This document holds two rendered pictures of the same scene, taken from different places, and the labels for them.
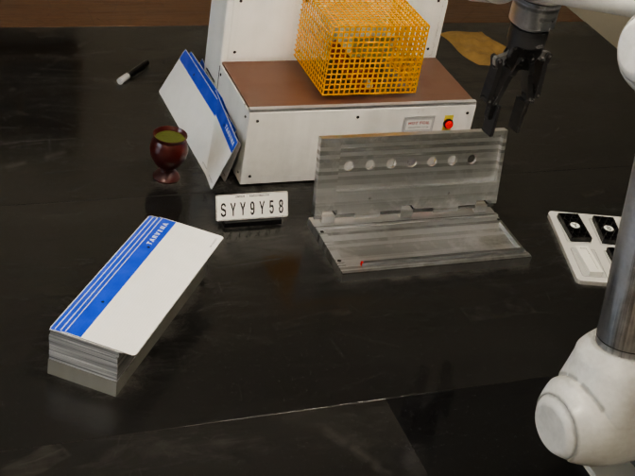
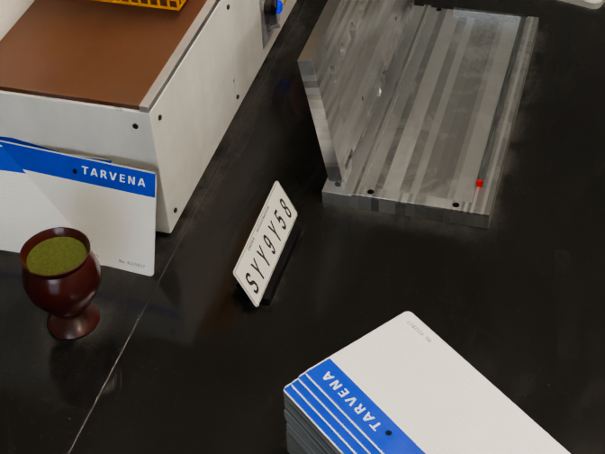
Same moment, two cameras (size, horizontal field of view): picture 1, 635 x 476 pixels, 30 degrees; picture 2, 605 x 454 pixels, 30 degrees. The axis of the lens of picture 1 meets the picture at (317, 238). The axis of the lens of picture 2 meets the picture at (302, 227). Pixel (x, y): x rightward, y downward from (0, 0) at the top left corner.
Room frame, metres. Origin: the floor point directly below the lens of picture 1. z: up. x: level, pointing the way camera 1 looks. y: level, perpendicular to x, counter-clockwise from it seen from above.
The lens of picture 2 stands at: (1.42, 0.80, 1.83)
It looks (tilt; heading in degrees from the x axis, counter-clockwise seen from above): 43 degrees down; 314
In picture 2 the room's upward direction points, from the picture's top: 4 degrees counter-clockwise
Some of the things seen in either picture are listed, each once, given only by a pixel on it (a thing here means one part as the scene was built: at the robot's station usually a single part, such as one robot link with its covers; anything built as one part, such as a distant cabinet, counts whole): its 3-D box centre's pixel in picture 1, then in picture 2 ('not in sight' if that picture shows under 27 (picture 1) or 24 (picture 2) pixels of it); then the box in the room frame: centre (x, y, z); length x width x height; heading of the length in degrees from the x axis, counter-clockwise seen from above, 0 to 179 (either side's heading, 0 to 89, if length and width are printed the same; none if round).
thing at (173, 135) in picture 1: (168, 156); (64, 286); (2.23, 0.35, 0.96); 0.09 x 0.09 x 0.11
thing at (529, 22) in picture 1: (534, 11); not in sight; (2.13, -0.32, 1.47); 0.09 x 0.09 x 0.06
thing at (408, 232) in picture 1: (420, 238); (439, 98); (2.14, -0.22, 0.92); 0.44 x 0.21 x 0.04; 116
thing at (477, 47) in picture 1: (479, 44); not in sight; (3.25, -0.37, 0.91); 0.22 x 0.18 x 0.02; 36
